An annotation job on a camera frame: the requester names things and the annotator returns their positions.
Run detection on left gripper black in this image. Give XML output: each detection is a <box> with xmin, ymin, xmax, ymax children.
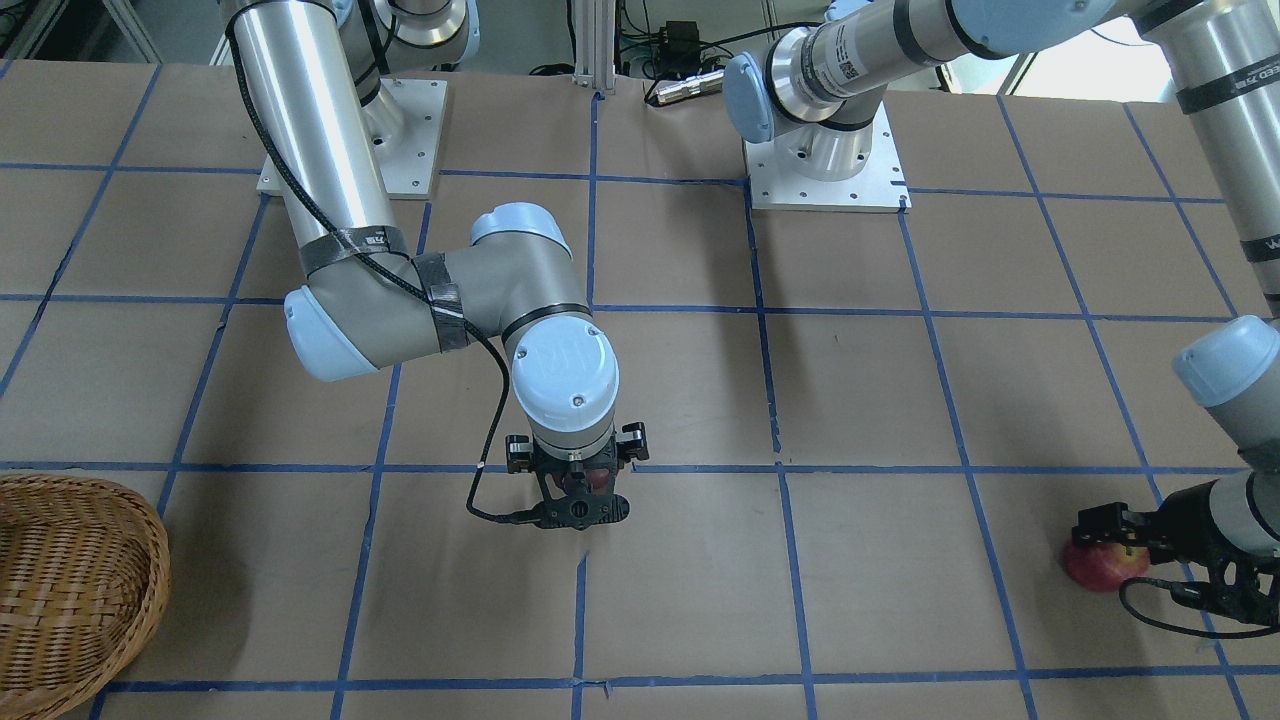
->
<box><xmin>1074</xmin><ymin>480</ymin><xmax>1279</xmax><ymax>626</ymax></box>

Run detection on dark purple apple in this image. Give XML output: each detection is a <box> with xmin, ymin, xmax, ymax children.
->
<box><xmin>557</xmin><ymin>462</ymin><xmax>613</xmax><ymax>496</ymax></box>

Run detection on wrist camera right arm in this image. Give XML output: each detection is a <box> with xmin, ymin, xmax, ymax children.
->
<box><xmin>534</xmin><ymin>495</ymin><xmax>630</xmax><ymax>530</ymax></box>

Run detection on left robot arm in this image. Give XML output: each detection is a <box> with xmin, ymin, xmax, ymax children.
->
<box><xmin>726</xmin><ymin>1</ymin><xmax>1277</xmax><ymax>641</ymax></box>

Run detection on wicker basket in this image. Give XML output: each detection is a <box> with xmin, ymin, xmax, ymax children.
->
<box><xmin>1</xmin><ymin>473</ymin><xmax>172</xmax><ymax>719</ymax></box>

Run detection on red apple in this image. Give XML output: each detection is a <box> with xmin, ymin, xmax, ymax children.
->
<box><xmin>1062</xmin><ymin>541</ymin><xmax>1151</xmax><ymax>593</ymax></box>

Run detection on aluminium frame post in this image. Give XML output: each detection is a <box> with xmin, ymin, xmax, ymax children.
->
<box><xmin>570</xmin><ymin>0</ymin><xmax>618</xmax><ymax>96</ymax></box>

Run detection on metal cylinder connector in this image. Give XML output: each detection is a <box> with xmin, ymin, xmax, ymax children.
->
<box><xmin>644</xmin><ymin>69</ymin><xmax>724</xmax><ymax>108</ymax></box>

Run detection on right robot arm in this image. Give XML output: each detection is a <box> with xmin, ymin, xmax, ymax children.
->
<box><xmin>220</xmin><ymin>1</ymin><xmax>646</xmax><ymax>497</ymax></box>

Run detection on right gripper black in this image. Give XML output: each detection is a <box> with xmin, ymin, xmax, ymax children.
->
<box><xmin>506</xmin><ymin>421</ymin><xmax>650</xmax><ymax>501</ymax></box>

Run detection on black cable bundle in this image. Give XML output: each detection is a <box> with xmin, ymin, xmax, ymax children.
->
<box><xmin>614</xmin><ymin>0</ymin><xmax>771</xmax><ymax>81</ymax></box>

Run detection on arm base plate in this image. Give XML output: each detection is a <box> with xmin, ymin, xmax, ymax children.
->
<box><xmin>260</xmin><ymin>78</ymin><xmax>448</xmax><ymax>202</ymax></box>
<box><xmin>742</xmin><ymin>105</ymin><xmax>913</xmax><ymax>213</ymax></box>

